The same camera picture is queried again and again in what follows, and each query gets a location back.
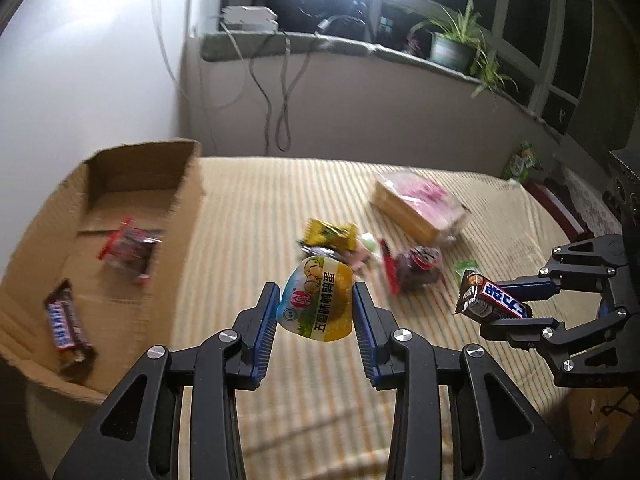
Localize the small brown cardboard carton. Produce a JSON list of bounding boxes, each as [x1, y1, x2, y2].
[[565, 385, 640, 461]]

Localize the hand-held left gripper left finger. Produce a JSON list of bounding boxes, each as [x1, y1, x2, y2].
[[52, 281, 281, 480]]

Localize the black headphones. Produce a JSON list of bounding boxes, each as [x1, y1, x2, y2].
[[298, 0, 371, 37]]

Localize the dark hanging cable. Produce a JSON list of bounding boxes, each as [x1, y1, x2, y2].
[[247, 30, 312, 157]]

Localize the potted spider plant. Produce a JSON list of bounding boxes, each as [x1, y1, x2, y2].
[[407, 0, 518, 101]]

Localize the green snack bag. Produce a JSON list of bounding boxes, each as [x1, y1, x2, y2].
[[505, 141, 543, 183]]

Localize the dark red wooden bed frame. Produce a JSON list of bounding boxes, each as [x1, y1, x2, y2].
[[522, 180, 593, 241]]

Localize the white box device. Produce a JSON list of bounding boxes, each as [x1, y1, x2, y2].
[[220, 6, 280, 32]]

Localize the pink snack packet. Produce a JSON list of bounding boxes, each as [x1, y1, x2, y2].
[[345, 246, 373, 275]]

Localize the yellow candy packet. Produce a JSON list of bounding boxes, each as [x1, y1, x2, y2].
[[305, 218, 358, 251]]

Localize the grey stone window sill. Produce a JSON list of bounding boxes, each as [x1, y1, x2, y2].
[[200, 30, 561, 136]]

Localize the yellow quail egg packet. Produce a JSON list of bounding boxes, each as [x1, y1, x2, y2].
[[276, 256, 355, 342]]

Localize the striped bed sheet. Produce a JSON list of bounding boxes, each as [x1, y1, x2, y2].
[[25, 156, 591, 480]]

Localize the thin white cable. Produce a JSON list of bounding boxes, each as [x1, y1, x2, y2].
[[217, 15, 253, 108]]

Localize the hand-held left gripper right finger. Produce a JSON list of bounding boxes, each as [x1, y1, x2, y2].
[[351, 281, 573, 480]]

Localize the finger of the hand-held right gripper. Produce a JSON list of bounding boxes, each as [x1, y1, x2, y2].
[[479, 309, 627, 388], [492, 234, 626, 307]]

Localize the black candy packet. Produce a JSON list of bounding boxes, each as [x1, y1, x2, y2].
[[298, 241, 346, 262]]

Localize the cake slice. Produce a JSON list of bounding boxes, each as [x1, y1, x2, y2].
[[369, 170, 472, 243]]

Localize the brown chocolate bar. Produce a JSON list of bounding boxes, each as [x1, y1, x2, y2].
[[44, 278, 97, 378], [454, 269, 533, 322]]

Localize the red-edged dark snack packet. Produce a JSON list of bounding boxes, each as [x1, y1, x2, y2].
[[378, 239, 443, 295], [97, 217, 166, 286]]

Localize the cardboard box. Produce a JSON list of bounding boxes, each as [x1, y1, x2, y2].
[[0, 139, 207, 406]]

